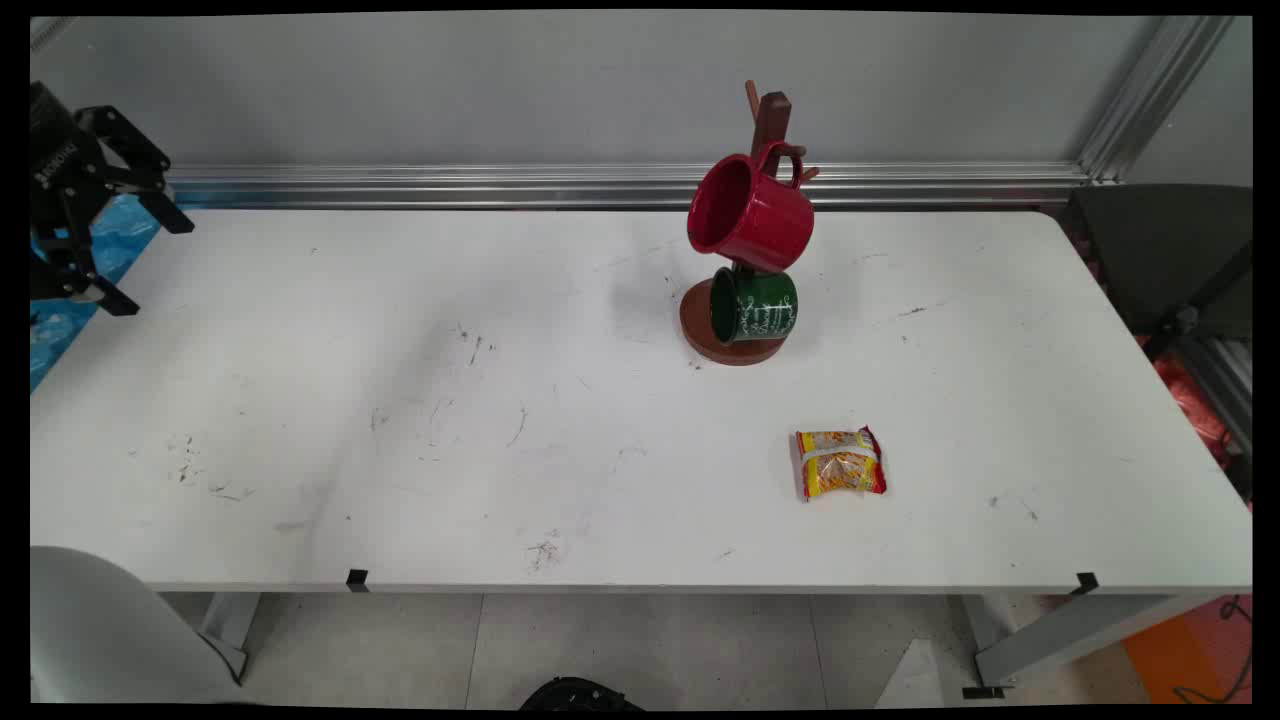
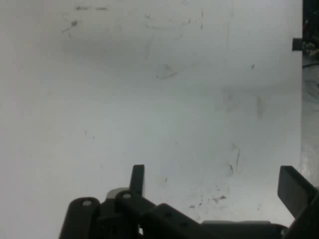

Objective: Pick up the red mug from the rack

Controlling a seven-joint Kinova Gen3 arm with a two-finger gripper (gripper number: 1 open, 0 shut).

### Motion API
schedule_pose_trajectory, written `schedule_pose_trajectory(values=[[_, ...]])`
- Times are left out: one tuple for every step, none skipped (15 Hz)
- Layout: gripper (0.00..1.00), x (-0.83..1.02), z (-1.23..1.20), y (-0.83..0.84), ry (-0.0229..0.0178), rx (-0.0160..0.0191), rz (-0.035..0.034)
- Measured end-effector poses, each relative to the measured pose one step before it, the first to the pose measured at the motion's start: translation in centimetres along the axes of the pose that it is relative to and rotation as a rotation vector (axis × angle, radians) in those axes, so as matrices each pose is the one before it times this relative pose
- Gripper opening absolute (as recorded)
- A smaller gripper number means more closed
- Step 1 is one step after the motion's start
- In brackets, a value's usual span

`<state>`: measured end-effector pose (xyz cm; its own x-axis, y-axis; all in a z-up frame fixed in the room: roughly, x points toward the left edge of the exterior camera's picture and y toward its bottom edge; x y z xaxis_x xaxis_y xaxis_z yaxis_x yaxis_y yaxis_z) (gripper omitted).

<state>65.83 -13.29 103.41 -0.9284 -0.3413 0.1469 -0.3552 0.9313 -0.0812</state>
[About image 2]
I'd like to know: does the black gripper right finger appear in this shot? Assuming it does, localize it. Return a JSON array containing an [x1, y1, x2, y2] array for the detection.
[[277, 165, 319, 239]]

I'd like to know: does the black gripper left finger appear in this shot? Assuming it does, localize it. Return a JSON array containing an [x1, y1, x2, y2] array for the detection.
[[59, 164, 203, 239]]

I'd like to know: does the black table edge clip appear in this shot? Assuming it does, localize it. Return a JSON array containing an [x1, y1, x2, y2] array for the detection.
[[292, 37, 303, 51]]

